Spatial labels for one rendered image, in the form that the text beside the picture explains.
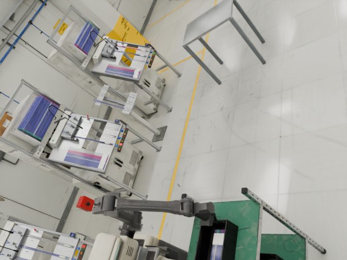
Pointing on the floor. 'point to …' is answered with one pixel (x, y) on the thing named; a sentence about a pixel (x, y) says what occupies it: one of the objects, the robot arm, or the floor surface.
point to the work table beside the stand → (222, 14)
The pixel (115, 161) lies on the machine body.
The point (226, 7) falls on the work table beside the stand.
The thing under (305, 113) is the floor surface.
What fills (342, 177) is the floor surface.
